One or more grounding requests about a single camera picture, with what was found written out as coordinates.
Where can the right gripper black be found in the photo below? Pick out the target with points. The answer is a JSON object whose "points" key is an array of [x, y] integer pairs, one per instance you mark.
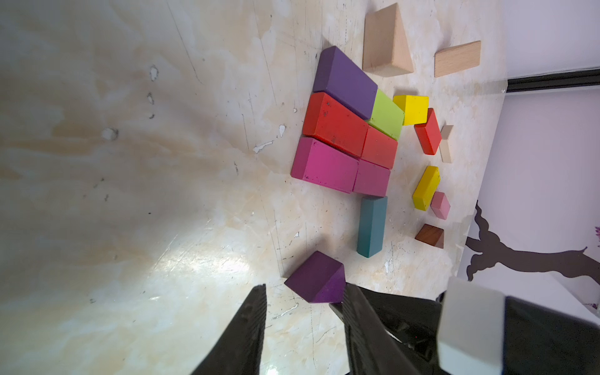
{"points": [[413, 321]]}

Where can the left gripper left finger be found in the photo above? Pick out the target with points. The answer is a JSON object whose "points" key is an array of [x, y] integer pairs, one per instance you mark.
{"points": [[240, 347]]}

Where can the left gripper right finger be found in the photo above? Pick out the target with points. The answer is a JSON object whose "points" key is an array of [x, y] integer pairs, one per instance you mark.
{"points": [[371, 350]]}

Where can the purple triangle block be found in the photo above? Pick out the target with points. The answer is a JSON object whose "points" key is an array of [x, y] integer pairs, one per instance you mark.
{"points": [[320, 279]]}

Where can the teal rectangular block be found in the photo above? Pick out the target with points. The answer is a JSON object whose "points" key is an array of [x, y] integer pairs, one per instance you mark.
{"points": [[371, 225]]}

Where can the yellow block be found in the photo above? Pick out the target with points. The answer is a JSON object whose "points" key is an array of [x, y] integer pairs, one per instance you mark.
{"points": [[415, 108], [426, 188]]}

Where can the magenta block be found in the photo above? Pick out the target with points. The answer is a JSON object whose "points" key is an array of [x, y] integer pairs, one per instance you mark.
{"points": [[371, 179], [319, 163]]}

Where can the red block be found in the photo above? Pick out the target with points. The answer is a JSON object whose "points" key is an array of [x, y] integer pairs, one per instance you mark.
{"points": [[429, 134], [330, 122], [379, 148]]}

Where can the lime green block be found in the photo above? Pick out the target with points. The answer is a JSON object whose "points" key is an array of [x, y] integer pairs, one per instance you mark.
{"points": [[386, 116]]}

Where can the purple rectangular block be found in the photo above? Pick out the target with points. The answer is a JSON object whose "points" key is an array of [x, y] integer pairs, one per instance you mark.
{"points": [[343, 80]]}

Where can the natural wood triangle block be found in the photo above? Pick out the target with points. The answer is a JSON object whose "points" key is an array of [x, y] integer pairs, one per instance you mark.
{"points": [[386, 50]]}

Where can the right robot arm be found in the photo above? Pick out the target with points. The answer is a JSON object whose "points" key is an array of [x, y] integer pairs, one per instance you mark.
{"points": [[537, 340]]}

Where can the brown triangle block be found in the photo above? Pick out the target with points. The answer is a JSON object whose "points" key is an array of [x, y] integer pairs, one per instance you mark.
{"points": [[431, 235]]}

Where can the pink flat block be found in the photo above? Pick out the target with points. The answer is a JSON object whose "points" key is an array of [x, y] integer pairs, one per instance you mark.
{"points": [[440, 205]]}

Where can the beige rectangular block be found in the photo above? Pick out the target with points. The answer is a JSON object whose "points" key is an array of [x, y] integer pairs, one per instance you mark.
{"points": [[445, 149]]}

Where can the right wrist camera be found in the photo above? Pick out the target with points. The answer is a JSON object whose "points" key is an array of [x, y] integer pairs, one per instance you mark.
{"points": [[471, 329]]}

